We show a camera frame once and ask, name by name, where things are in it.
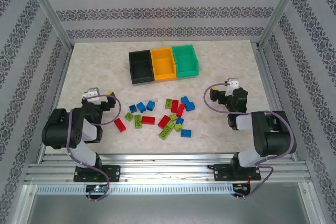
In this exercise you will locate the aluminium frame post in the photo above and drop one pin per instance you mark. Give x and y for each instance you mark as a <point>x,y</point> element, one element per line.
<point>48,9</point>
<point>281,9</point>

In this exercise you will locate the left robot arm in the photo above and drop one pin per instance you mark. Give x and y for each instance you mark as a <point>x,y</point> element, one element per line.
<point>56,129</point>

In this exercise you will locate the black plastic bin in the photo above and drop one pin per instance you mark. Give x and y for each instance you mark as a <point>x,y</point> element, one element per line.
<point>140,66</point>

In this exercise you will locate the yellow plastic bin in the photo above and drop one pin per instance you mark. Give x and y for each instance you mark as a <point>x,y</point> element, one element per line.
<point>164,62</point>

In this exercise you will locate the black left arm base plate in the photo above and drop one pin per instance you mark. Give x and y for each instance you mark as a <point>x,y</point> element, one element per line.
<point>113,172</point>

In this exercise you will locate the long lime green lego brick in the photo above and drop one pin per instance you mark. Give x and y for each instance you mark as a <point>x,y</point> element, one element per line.
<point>138,122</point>
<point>168,104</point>
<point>164,133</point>

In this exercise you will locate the small lime green lego brick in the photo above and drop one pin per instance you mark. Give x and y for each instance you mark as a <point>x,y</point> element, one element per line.
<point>178,127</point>
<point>173,117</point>
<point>128,116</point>
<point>170,125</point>

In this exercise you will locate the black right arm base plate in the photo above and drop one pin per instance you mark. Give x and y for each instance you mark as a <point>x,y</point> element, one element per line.
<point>223,172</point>

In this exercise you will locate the red lego brick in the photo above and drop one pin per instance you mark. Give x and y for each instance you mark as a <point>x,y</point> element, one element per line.
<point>148,120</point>
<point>180,110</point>
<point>120,125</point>
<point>163,121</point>
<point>174,106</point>

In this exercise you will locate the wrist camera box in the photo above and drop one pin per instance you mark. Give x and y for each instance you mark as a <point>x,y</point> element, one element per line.
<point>92,94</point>
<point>233,82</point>

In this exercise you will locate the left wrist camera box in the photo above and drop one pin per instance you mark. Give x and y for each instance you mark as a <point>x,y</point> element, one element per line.
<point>92,94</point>

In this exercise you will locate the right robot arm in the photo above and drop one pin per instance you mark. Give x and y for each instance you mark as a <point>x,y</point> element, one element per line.
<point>273,140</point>

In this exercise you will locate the grey metal shelf panel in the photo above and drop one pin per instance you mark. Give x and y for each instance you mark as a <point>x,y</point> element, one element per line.
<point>168,209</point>

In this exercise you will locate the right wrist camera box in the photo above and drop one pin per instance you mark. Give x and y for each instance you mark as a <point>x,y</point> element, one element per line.
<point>233,82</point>

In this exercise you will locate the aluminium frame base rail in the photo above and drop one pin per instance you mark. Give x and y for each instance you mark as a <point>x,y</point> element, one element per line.
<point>168,170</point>

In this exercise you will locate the green plastic bin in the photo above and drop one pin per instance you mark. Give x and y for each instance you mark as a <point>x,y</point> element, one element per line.
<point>186,60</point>

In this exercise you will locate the small circuit board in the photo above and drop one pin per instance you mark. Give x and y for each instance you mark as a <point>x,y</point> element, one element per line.
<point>241,187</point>
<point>97,188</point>

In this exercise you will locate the aluminium side rail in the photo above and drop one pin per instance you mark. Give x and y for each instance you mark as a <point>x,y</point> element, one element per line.
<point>63,69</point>
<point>267,77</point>

